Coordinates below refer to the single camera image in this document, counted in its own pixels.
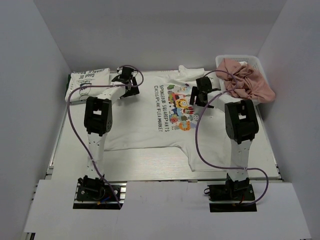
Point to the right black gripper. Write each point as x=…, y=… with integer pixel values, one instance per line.
x=196, y=92

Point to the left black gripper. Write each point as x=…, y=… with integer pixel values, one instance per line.
x=134, y=90

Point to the white graphic t-shirt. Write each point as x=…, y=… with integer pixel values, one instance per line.
x=160, y=116

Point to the pink t-shirt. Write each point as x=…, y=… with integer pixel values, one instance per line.
x=243, y=81

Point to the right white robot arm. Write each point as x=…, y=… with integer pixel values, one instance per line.
x=241, y=126

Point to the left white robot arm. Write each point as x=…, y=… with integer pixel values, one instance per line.
x=98, y=116

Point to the folded white Charlie Brown t-shirt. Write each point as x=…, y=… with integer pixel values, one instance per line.
x=87, y=81

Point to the white plastic basket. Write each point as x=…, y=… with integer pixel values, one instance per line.
x=249, y=59

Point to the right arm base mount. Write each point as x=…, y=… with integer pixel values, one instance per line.
x=231, y=197

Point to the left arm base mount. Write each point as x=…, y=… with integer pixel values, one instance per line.
x=95, y=194

